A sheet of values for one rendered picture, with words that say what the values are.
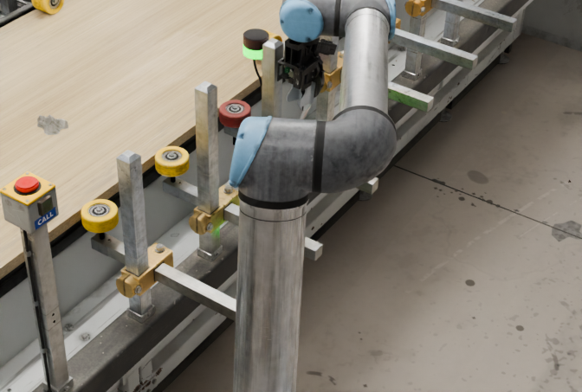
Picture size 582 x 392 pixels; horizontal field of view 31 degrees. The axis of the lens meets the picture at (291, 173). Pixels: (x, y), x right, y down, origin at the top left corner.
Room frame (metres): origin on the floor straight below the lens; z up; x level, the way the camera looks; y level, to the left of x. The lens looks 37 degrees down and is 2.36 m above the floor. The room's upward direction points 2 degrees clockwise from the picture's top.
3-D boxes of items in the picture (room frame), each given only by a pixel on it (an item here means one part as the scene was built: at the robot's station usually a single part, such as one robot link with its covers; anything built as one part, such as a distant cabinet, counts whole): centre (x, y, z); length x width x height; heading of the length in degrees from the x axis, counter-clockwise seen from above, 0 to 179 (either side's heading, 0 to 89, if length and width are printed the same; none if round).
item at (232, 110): (2.20, 0.15, 0.85); 0.08 x 0.08 x 0.11
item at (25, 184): (1.45, 0.46, 1.22); 0.04 x 0.04 x 0.02
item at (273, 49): (2.09, 0.05, 0.93); 0.04 x 0.04 x 0.48; 57
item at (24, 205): (1.45, 0.46, 1.18); 0.07 x 0.07 x 0.08; 57
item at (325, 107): (2.30, -0.08, 0.86); 0.04 x 0.04 x 0.48; 57
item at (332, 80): (2.32, -0.10, 0.95); 0.14 x 0.06 x 0.05; 147
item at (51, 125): (2.10, 0.59, 0.91); 0.09 x 0.07 x 0.02; 43
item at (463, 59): (2.53, -0.26, 0.95); 0.50 x 0.04 x 0.04; 57
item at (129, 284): (1.69, 0.31, 0.81); 0.14 x 0.06 x 0.05; 147
